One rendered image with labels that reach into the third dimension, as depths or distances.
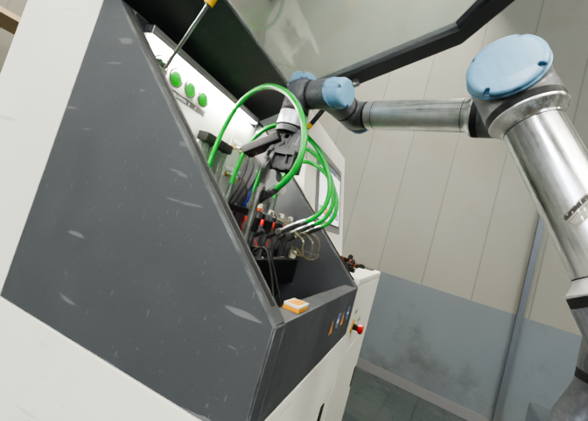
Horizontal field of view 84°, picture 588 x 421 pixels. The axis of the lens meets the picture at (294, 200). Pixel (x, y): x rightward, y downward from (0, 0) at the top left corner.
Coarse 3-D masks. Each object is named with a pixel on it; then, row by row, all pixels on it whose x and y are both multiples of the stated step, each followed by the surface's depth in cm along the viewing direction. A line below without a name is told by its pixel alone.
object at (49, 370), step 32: (0, 320) 63; (32, 320) 60; (0, 352) 62; (32, 352) 59; (64, 352) 56; (0, 384) 60; (32, 384) 57; (64, 384) 55; (96, 384) 53; (128, 384) 51; (0, 416) 59; (32, 416) 56; (64, 416) 54; (96, 416) 52; (128, 416) 50; (160, 416) 48; (192, 416) 46
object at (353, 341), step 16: (320, 128) 142; (320, 144) 142; (336, 160) 170; (304, 176) 122; (304, 192) 122; (336, 240) 169; (368, 288) 138; (368, 304) 154; (352, 320) 114; (352, 336) 124; (352, 352) 136; (352, 368) 152; (336, 384) 114; (336, 400) 125; (336, 416) 138
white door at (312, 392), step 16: (336, 352) 98; (320, 368) 81; (304, 384) 69; (320, 384) 86; (288, 400) 59; (304, 400) 73; (320, 400) 92; (272, 416) 53; (288, 416) 62; (304, 416) 77; (320, 416) 96
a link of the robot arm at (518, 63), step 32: (480, 64) 53; (512, 64) 50; (544, 64) 47; (480, 96) 53; (512, 96) 50; (544, 96) 47; (512, 128) 51; (544, 128) 47; (544, 160) 46; (576, 160) 44; (544, 192) 46; (576, 192) 43; (544, 224) 48; (576, 224) 43; (576, 256) 42; (576, 288) 42; (576, 320) 43
